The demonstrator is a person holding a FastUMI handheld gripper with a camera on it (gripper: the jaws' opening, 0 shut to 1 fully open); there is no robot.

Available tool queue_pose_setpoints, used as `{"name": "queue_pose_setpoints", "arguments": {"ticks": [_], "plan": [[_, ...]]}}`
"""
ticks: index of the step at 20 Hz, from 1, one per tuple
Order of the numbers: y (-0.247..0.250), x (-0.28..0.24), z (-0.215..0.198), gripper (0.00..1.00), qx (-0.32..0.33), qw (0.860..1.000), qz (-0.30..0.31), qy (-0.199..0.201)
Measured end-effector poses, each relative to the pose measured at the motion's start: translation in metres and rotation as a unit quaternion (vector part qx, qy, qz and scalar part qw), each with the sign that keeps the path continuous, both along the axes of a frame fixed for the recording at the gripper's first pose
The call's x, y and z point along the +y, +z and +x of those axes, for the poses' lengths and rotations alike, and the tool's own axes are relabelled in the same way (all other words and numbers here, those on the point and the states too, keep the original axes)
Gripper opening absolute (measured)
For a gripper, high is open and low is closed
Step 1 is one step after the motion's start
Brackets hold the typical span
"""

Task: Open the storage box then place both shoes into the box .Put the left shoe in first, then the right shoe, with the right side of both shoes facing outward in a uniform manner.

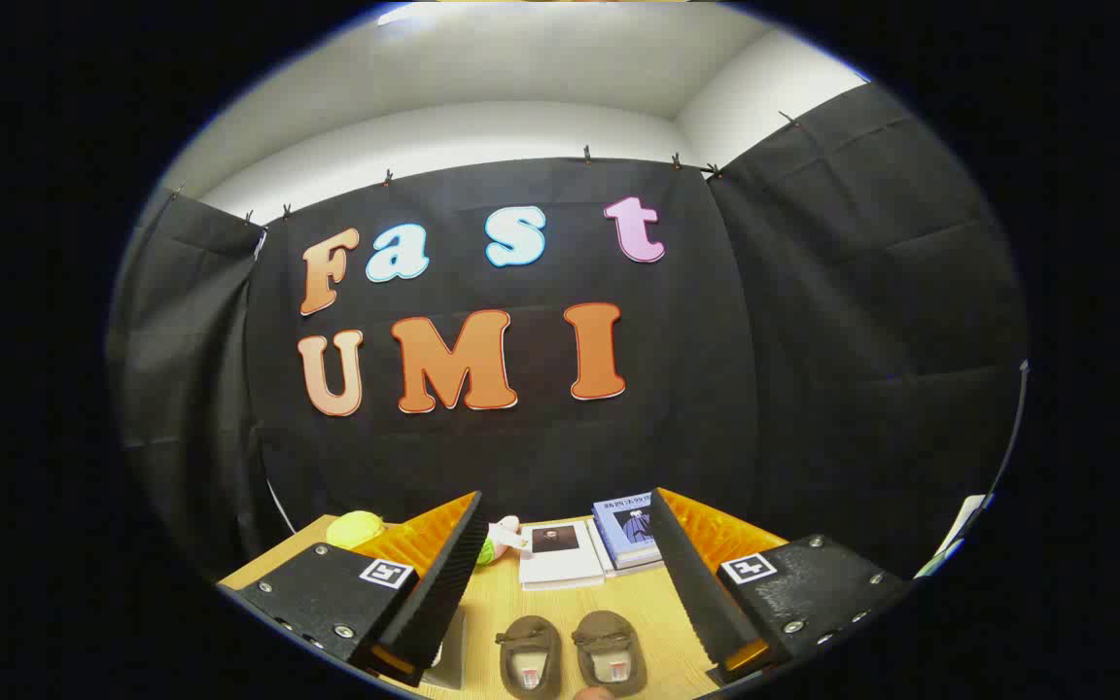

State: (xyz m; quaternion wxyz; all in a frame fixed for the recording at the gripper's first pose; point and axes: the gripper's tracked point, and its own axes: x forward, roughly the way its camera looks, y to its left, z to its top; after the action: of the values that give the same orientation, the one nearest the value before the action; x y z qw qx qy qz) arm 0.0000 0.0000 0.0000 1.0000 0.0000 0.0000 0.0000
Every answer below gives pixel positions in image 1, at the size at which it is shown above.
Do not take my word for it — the brown fuzzy shoe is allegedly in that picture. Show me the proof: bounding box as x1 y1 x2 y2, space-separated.
497 614 563 700
572 610 648 697

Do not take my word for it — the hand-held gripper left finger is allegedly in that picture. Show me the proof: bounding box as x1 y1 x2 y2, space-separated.
218 491 490 689

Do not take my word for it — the green plush toy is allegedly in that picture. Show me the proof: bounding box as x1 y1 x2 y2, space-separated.
477 515 532 567

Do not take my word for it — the white book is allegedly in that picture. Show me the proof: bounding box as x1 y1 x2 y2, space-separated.
518 520 608 591

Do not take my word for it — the blue cover book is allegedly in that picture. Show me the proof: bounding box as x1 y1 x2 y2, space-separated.
591 491 666 570

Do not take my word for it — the yellow plush ball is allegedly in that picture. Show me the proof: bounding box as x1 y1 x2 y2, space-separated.
325 510 388 550

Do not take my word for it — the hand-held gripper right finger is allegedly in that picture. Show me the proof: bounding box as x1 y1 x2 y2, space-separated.
646 486 911 686

